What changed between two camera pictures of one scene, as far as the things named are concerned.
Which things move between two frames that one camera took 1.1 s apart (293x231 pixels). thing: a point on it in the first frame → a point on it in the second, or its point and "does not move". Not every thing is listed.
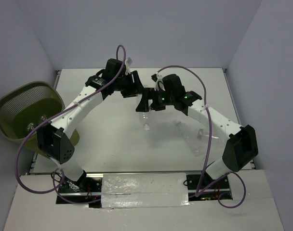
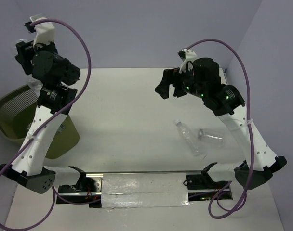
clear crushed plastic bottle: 30,126 does not move
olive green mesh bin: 19,110 does not move
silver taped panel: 143,190 does not move
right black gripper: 149,93 → 170,76
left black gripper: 136,88 → 25,51
